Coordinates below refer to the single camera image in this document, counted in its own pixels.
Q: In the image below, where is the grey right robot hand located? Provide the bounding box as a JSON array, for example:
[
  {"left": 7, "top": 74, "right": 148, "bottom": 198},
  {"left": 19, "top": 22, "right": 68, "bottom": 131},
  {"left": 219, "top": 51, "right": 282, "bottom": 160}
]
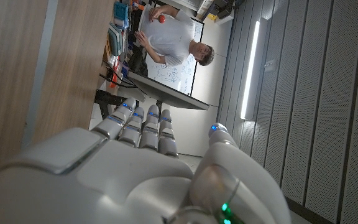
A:
[{"left": 0, "top": 96, "right": 291, "bottom": 224}]

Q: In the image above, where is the black computer monitor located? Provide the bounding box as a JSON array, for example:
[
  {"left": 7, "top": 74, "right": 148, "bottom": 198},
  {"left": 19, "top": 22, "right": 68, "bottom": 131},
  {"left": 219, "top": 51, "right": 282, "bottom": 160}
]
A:
[{"left": 127, "top": 70, "right": 211, "bottom": 111}]

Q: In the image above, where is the blue cube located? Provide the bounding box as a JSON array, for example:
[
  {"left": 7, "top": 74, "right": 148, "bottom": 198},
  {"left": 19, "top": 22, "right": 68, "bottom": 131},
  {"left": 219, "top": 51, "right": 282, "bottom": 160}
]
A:
[{"left": 114, "top": 1, "right": 130, "bottom": 27}]

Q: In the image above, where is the long ceiling light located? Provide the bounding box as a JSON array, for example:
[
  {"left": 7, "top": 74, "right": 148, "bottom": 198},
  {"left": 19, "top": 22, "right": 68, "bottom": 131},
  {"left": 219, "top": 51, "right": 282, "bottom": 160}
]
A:
[{"left": 240, "top": 20, "right": 260, "bottom": 121}]

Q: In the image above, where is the person in grey t-shirt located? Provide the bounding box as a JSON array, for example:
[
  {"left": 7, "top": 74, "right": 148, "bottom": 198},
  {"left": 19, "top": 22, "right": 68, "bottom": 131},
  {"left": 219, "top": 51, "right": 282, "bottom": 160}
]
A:
[{"left": 134, "top": 4, "right": 216, "bottom": 67}]

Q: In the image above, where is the whiteboard with writing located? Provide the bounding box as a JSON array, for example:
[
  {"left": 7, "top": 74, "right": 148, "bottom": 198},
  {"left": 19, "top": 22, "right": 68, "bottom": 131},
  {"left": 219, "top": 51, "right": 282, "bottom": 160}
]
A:
[{"left": 144, "top": 18, "right": 204, "bottom": 96}]

